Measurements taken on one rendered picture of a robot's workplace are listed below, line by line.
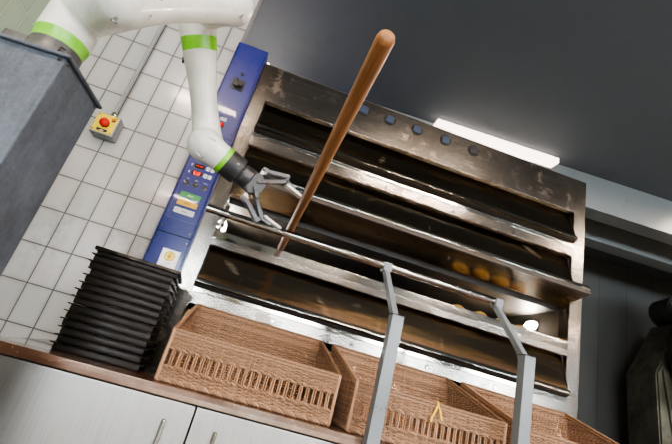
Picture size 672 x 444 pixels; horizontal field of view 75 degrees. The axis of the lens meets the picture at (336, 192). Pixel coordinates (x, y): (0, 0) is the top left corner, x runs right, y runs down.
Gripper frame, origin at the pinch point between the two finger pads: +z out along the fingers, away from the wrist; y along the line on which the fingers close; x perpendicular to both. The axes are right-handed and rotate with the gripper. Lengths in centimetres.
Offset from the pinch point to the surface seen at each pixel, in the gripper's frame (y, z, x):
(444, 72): -215, 64, -112
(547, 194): -111, 121, -22
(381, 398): 35, 52, 18
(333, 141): 2, -13, 58
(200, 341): 48.5, 2.1, -6.4
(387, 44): 3, -21, 90
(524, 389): 8, 92, 30
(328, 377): 37, 41, 4
